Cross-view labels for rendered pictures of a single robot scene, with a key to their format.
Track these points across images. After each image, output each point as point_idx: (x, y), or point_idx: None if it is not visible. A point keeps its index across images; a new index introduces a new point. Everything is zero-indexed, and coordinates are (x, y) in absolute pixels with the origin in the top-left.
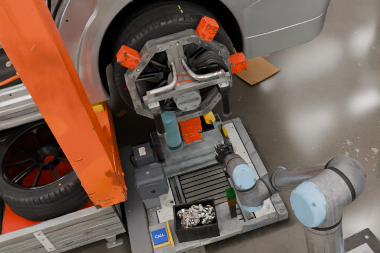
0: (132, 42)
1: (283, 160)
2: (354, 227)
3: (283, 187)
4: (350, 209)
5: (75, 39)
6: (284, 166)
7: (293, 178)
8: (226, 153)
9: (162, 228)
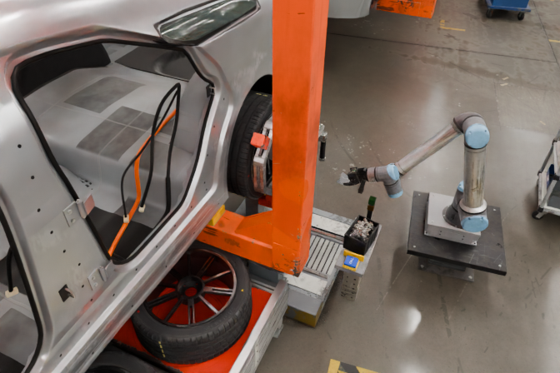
0: (255, 129)
1: (314, 200)
2: (389, 208)
3: (412, 166)
4: (377, 201)
5: (216, 143)
6: (318, 203)
7: (423, 152)
8: (365, 170)
9: (342, 259)
